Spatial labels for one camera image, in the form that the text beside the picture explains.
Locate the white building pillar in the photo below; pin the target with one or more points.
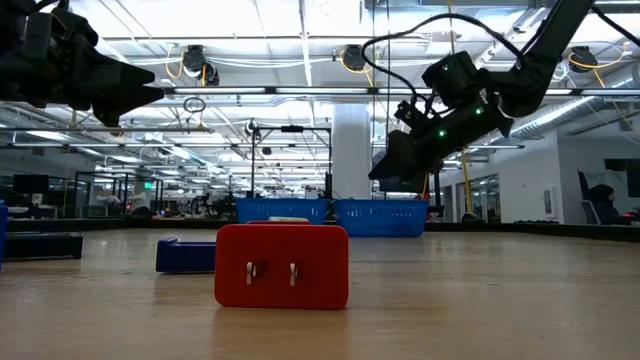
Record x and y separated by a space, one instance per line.
352 150

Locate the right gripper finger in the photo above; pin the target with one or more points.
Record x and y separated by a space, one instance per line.
400 160

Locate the black box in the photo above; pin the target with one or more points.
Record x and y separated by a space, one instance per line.
45 246

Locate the blue plastic basket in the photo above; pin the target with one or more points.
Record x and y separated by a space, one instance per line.
380 217
280 210

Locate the red plug charger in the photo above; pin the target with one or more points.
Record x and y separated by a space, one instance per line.
300 250

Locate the black office chair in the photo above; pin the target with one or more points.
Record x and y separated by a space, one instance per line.
585 200

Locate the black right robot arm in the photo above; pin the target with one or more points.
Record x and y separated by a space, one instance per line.
550 50

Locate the black background rig frame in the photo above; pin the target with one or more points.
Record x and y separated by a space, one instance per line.
292 129

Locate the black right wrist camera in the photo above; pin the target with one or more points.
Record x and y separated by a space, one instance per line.
410 114

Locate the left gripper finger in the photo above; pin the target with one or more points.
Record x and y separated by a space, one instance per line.
110 70
130 100

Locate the black aluminium rig frame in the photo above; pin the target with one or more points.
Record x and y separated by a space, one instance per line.
550 230

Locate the person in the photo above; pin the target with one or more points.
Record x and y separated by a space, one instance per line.
605 207

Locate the dark blue card reader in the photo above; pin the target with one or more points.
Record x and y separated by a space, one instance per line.
185 257

